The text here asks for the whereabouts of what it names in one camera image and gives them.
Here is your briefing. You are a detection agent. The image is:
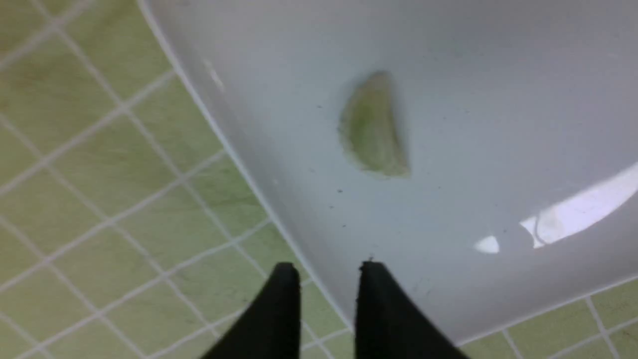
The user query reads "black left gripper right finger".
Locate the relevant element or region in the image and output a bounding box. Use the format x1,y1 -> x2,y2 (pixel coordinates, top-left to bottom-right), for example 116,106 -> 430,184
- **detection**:
354,261 -> 466,359

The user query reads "green checkered tablecloth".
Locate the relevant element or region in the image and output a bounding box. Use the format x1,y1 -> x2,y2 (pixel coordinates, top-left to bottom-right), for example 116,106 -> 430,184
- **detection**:
1,0 -> 637,359

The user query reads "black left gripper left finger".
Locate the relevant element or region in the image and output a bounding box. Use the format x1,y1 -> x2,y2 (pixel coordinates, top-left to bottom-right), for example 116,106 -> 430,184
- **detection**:
202,263 -> 302,359

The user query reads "green dumpling bottom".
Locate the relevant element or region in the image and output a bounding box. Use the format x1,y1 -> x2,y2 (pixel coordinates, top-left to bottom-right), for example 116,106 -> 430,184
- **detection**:
338,71 -> 411,178

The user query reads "white square plate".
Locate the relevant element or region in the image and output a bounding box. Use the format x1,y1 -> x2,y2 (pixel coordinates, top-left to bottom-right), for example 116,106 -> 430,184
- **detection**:
141,0 -> 638,344

